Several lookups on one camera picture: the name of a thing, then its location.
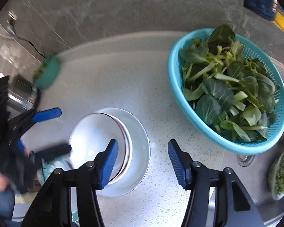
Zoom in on teal floral plate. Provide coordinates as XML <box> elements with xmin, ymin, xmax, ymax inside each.
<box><xmin>37</xmin><ymin>155</ymin><xmax>79</xmax><ymax>223</ymax></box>

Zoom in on stainless steel rice cooker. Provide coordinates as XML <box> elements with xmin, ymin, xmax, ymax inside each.
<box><xmin>7</xmin><ymin>74</ymin><xmax>39</xmax><ymax>113</ymax></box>

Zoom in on light blue plastic colander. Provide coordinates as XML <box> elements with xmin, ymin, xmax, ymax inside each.
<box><xmin>167</xmin><ymin>24</ymin><xmax>284</xmax><ymax>155</ymax></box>

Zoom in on green leafy vegetables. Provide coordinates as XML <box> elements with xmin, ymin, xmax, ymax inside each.
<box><xmin>179</xmin><ymin>24</ymin><xmax>280</xmax><ymax>142</ymax></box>

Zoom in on teal bowl with greens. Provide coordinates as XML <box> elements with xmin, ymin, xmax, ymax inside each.
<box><xmin>33</xmin><ymin>54</ymin><xmax>60</xmax><ymax>90</ymax></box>

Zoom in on black power cable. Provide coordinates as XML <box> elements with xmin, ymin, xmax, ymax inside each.
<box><xmin>8</xmin><ymin>19</ymin><xmax>47</xmax><ymax>58</ymax></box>

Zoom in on dark blue jar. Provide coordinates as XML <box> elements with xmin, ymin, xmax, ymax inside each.
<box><xmin>244</xmin><ymin>0</ymin><xmax>278</xmax><ymax>21</ymax></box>

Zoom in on blue sleeve left forearm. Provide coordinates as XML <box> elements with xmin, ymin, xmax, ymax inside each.
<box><xmin>0</xmin><ymin>187</ymin><xmax>15</xmax><ymax>220</ymax></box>

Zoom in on glass bowl of chopped greens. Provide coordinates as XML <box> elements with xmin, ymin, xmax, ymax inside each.
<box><xmin>267</xmin><ymin>151</ymin><xmax>284</xmax><ymax>201</ymax></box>

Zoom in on large white bowl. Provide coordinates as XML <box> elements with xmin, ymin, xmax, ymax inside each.
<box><xmin>97</xmin><ymin>108</ymin><xmax>151</xmax><ymax>197</ymax></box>

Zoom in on white bowl with red flowers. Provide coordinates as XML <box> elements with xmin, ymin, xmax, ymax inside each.
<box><xmin>69</xmin><ymin>113</ymin><xmax>133</xmax><ymax>184</ymax></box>

